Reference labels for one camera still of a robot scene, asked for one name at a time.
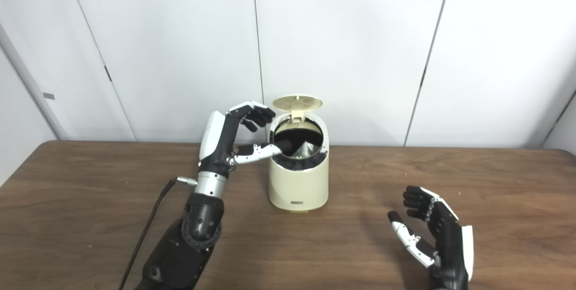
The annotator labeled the cream round bin lid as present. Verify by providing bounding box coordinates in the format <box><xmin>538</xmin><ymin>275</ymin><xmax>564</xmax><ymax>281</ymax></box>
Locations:
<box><xmin>273</xmin><ymin>95</ymin><xmax>324</xmax><ymax>122</ymax></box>

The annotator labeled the white green milk carton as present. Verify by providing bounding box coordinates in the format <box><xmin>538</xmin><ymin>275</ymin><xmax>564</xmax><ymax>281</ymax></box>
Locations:
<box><xmin>292</xmin><ymin>139</ymin><xmax>321</xmax><ymax>159</ymax></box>

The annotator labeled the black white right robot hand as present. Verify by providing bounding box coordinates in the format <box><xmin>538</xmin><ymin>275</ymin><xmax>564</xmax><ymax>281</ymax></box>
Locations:
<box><xmin>387</xmin><ymin>185</ymin><xmax>474</xmax><ymax>290</ymax></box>

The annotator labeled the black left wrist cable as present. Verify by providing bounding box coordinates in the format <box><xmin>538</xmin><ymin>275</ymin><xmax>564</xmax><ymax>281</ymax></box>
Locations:
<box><xmin>118</xmin><ymin>176</ymin><xmax>198</xmax><ymax>290</ymax></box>

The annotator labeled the cream-colored bin body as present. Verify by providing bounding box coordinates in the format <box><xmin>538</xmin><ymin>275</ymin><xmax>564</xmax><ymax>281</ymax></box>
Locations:
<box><xmin>268</xmin><ymin>117</ymin><xmax>330</xmax><ymax>213</ymax></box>

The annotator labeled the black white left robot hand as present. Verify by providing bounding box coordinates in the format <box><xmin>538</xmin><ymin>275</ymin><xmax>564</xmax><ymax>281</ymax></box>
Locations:
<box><xmin>198</xmin><ymin>101</ymin><xmax>293</xmax><ymax>176</ymax></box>

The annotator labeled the black bin liner bag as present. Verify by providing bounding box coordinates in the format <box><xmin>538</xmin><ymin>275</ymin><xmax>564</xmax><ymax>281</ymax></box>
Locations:
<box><xmin>271</xmin><ymin>121</ymin><xmax>325</xmax><ymax>170</ymax></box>

